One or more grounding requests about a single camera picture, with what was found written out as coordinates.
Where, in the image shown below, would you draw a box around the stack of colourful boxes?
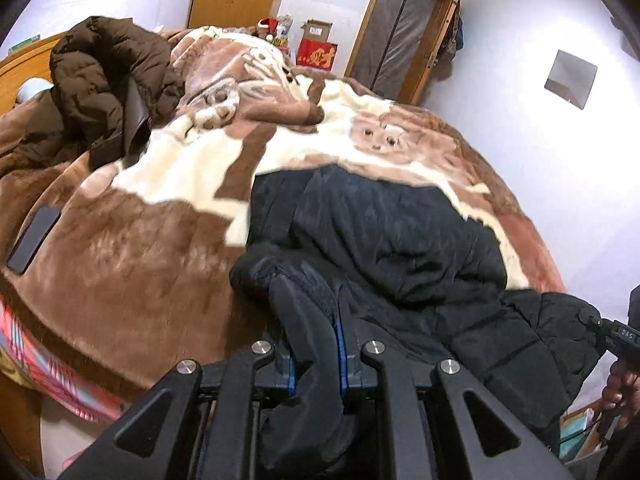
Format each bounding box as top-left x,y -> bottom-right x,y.
272,14 -> 299,54

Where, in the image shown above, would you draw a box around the plush toy with santa hat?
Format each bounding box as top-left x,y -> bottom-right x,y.
257,17 -> 281,43

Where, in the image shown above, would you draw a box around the teal cardboard box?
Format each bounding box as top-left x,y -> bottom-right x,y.
560,407 -> 608,466

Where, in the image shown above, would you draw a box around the brown puffer jacket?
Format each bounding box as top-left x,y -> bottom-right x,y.
0,16 -> 187,177

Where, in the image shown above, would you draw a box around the door with wooden frame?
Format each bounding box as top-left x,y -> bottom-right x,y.
345,0 -> 466,106

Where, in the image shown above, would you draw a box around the wooden headboard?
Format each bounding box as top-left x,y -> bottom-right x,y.
0,32 -> 66,116

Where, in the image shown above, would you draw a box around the black puffer jacket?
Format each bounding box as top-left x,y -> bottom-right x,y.
230,165 -> 608,478

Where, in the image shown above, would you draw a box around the grey wall panel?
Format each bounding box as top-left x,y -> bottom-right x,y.
544,50 -> 598,110

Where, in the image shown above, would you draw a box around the person's right hand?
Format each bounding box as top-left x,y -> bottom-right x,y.
601,358 -> 640,414

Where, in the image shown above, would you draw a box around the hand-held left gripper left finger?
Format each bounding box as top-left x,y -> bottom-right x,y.
60,339 -> 298,480

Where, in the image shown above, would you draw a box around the black phone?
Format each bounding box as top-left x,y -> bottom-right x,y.
6,205 -> 62,276

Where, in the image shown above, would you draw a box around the hanging bags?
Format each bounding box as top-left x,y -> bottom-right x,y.
435,2 -> 464,79

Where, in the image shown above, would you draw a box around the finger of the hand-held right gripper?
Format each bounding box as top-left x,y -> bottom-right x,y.
579,309 -> 609,357

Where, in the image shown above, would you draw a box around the brown printed blanket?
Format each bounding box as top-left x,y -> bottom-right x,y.
0,25 -> 568,406

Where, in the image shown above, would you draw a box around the white round object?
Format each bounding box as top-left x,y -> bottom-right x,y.
15,78 -> 53,103

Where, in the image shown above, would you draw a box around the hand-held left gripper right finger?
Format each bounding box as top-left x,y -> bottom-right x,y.
334,319 -> 576,480

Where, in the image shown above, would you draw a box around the red box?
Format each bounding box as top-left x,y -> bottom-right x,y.
296,37 -> 338,72

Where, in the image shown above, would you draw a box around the green book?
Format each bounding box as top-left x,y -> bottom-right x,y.
7,35 -> 41,54

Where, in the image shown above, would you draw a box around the red plaid bed sheet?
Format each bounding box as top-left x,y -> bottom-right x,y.
0,300 -> 123,423

